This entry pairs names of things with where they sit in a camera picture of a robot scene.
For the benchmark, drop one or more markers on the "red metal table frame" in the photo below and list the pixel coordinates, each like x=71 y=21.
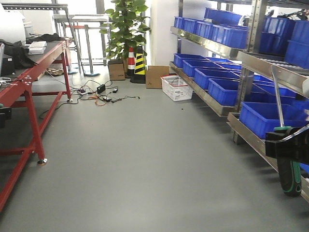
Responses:
x=19 y=94

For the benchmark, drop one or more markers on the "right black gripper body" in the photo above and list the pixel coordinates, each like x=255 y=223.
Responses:
x=292 y=144

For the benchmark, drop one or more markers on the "red white traffic cone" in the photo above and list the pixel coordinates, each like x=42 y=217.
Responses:
x=130 y=63

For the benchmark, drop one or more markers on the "potted green plant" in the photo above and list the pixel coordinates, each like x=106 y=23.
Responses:
x=127 y=27

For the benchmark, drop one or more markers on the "black yellow traffic cone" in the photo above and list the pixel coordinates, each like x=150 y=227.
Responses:
x=140 y=68

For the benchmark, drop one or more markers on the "screwdriver green black handle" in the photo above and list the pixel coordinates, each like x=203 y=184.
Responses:
x=288 y=171

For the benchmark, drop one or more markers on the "black power adapter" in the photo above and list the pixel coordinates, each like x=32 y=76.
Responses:
x=101 y=88

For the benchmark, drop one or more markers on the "white wire basket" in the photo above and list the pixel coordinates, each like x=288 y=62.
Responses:
x=176 y=88

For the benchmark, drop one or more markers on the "small cardboard box by plant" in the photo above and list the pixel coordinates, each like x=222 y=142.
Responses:
x=116 y=70

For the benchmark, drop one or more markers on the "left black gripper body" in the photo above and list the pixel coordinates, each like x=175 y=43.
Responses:
x=5 y=114

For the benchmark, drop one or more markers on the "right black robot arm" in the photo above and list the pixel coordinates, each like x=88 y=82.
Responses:
x=288 y=142

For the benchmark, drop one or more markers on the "steel storage shelf rack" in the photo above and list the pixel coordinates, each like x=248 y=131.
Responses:
x=295 y=79

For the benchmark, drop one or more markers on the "brown cardboard box on floor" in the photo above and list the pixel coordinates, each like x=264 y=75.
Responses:
x=153 y=76

